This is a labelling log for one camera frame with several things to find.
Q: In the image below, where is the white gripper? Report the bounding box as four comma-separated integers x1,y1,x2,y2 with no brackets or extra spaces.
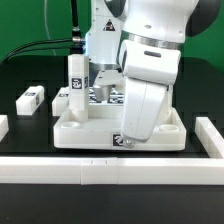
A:
92,68,169,149

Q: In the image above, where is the white desk top tray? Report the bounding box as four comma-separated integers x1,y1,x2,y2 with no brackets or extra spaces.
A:
54,104,186,151

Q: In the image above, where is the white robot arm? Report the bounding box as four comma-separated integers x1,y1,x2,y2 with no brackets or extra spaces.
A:
86,0,221,148

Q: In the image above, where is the white marker plate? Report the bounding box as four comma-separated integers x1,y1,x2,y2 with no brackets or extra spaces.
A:
89,88,124,104

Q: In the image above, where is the white left fence piece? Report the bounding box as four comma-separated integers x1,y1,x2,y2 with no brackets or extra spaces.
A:
0,115,9,142

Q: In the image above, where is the black cable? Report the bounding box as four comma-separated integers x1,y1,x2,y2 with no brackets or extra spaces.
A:
2,38,86,63

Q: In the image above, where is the black vertical cable connector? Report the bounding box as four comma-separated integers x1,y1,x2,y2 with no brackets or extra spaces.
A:
70,0,81,37

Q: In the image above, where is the white front fence wall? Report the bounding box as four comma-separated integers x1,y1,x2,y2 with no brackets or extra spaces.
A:
0,157,224,185

